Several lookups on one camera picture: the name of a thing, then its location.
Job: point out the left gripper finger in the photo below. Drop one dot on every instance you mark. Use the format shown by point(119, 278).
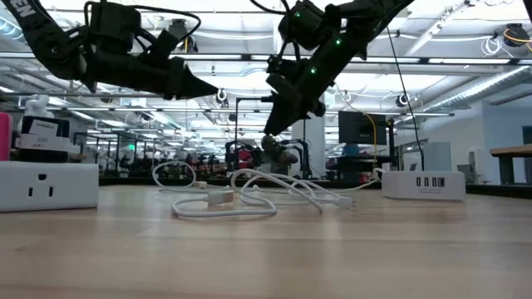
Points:
point(195, 88)

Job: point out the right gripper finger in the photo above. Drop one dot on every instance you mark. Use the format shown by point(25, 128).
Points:
point(287, 116)

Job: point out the black charger with white label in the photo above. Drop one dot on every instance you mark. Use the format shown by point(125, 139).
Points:
point(43, 157)

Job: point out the white USB charging hub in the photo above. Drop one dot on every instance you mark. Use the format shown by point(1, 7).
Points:
point(403, 187)

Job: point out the light blue charger cube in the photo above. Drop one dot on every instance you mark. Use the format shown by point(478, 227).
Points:
point(436, 158)

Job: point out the pink USB charger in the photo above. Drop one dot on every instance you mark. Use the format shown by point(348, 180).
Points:
point(6, 137)

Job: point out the white power strip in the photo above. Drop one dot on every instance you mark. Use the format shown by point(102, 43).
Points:
point(62, 199)

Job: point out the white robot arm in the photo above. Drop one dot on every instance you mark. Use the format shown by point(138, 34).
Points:
point(37, 106)

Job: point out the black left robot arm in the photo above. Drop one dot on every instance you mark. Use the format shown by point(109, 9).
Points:
point(41, 37)

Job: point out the black background robot arm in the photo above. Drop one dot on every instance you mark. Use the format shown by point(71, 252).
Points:
point(232, 155)
point(305, 158)

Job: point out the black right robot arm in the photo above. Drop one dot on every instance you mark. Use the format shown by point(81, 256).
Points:
point(365, 12)

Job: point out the person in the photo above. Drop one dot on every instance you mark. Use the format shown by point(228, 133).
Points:
point(278, 155)

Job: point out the white pillar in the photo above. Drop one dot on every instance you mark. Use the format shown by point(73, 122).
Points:
point(316, 145)

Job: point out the ceiling light bar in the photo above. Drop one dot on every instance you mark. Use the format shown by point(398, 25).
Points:
point(232, 57)

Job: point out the black gantry stand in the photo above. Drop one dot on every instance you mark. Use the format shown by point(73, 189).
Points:
point(237, 124)

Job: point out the red background object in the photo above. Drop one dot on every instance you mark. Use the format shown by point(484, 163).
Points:
point(246, 160)

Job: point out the black monitor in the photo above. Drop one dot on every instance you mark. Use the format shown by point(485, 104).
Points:
point(357, 128)

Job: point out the wooden side table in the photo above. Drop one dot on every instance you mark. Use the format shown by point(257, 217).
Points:
point(511, 150)

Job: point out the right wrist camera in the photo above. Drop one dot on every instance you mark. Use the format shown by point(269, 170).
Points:
point(282, 74)

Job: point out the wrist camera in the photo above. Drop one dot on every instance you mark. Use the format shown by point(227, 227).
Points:
point(166, 43)
point(282, 74)

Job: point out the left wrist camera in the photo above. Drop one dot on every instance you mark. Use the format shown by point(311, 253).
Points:
point(166, 43)

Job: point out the black aluminium table frame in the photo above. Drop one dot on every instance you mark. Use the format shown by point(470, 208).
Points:
point(124, 181)

